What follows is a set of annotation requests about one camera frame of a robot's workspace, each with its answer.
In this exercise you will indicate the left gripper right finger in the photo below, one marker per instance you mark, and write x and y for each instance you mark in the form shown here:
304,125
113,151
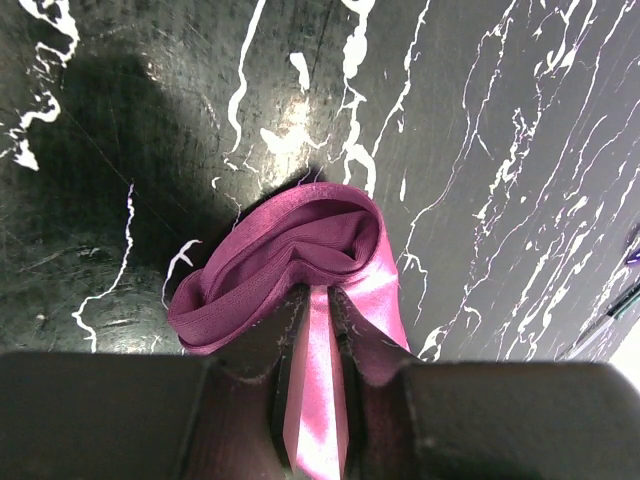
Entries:
378,421

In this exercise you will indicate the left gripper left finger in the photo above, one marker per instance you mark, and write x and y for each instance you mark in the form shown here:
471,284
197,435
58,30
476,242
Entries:
266,364

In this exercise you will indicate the purple cloth napkin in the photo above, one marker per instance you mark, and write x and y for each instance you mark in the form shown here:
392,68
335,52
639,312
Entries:
322,235

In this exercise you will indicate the silver knife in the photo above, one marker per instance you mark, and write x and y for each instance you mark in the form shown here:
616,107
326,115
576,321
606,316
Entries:
628,299

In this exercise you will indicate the purple utensil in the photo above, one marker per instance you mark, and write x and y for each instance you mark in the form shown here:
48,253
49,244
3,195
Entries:
633,254

